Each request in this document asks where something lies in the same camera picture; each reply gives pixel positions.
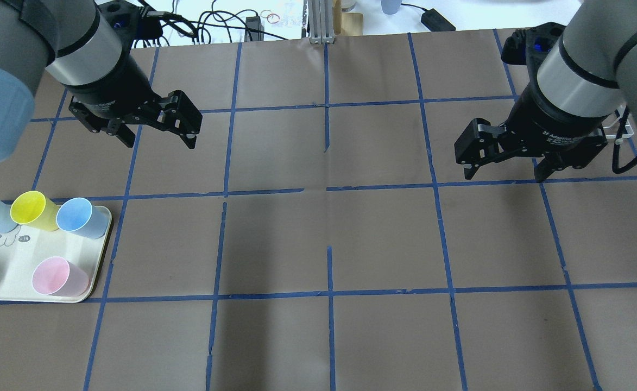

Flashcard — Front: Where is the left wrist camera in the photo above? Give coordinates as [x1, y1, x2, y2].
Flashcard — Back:
[97, 1, 163, 49]

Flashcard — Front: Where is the cream plastic tray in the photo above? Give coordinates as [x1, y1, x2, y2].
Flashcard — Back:
[0, 225, 110, 304]

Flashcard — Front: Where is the wooden mug tree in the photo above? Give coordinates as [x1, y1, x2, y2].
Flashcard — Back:
[330, 1, 364, 36]

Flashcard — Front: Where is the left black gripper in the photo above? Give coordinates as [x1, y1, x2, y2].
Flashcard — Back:
[68, 52, 203, 149]

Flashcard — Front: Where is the yellow plastic cup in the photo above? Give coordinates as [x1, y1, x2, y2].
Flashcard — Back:
[10, 191, 60, 232]

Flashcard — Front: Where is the blue cup on desk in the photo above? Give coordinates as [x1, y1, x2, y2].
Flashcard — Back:
[380, 0, 402, 15]

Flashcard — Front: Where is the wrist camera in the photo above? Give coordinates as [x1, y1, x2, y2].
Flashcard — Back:
[97, 1, 163, 49]
[500, 22, 566, 65]

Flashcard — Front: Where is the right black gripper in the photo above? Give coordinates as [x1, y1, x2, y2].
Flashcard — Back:
[454, 81, 607, 183]

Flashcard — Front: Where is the black power adapter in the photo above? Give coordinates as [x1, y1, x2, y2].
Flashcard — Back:
[420, 8, 457, 32]

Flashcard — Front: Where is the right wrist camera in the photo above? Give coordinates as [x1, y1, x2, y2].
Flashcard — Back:
[500, 22, 566, 65]

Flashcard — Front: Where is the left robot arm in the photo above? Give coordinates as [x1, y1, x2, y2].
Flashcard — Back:
[0, 1, 203, 162]

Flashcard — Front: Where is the white wire cup rack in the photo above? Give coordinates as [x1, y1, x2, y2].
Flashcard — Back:
[602, 106, 634, 144]

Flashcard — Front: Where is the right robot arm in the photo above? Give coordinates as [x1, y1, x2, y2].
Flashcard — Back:
[454, 1, 637, 182]

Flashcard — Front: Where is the aluminium frame post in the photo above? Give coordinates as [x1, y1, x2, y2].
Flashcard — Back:
[305, 1, 336, 45]

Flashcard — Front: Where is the pink plastic cup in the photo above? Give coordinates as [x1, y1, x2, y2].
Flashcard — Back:
[31, 256, 90, 297]

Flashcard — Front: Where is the blue cup beside yellow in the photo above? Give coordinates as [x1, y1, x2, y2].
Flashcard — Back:
[56, 198, 110, 239]

